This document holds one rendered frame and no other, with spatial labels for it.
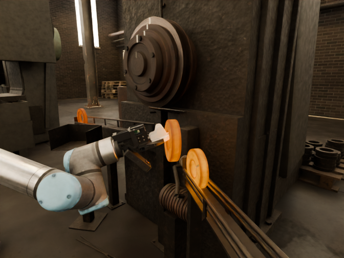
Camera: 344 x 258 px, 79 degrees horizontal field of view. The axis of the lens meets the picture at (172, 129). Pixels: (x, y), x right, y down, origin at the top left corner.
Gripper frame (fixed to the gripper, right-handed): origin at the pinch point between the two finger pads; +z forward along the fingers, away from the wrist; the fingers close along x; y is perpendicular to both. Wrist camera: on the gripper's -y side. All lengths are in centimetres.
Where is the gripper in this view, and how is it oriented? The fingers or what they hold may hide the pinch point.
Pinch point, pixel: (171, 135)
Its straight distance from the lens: 76.4
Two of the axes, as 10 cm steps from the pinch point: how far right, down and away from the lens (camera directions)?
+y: -2.7, -9.2, -2.9
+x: -2.1, -2.4, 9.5
